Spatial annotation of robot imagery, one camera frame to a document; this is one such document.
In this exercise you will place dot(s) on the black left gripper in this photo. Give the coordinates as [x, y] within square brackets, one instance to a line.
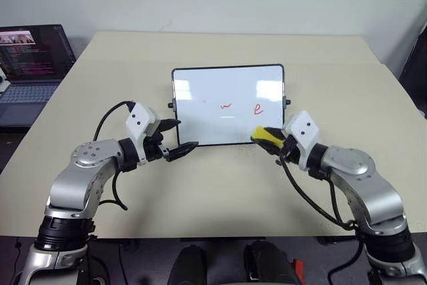
[154, 145]

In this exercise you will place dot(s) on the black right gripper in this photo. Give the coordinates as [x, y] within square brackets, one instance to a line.
[289, 151]

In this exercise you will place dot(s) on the yellow whiteboard eraser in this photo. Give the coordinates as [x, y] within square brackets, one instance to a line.
[265, 136]

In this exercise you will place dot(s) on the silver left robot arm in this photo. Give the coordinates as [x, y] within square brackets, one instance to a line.
[80, 178]

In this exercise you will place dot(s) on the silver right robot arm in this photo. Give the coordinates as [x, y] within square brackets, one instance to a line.
[363, 178]

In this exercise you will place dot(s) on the small black-framed whiteboard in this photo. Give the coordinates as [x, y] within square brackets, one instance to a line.
[228, 104]

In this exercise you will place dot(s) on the dark rounded right shape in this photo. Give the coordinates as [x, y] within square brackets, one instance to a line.
[270, 263]

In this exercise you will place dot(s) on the dark rounded shape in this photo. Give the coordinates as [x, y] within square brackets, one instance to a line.
[189, 266]
[270, 263]

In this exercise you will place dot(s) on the dark rounded left shape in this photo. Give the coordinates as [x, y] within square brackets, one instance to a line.
[189, 266]

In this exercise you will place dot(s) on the small red object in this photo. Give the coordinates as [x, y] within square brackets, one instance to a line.
[298, 270]

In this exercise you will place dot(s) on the open laptop computer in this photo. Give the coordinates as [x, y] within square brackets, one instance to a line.
[28, 74]

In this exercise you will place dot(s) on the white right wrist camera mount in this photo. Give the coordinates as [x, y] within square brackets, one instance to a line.
[305, 131]

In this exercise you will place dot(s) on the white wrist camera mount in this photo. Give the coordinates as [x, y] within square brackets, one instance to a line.
[305, 131]
[141, 121]

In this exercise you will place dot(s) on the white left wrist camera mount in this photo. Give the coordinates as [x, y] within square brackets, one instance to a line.
[141, 121]

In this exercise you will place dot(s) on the dark object at wall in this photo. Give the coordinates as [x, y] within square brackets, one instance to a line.
[414, 71]

